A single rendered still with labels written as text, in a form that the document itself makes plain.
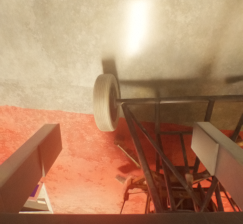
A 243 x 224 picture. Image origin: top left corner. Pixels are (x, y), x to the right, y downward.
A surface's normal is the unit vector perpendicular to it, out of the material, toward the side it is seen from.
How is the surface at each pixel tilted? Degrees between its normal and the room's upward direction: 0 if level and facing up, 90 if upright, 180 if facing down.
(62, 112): 0
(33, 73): 0
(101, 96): 47
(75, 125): 0
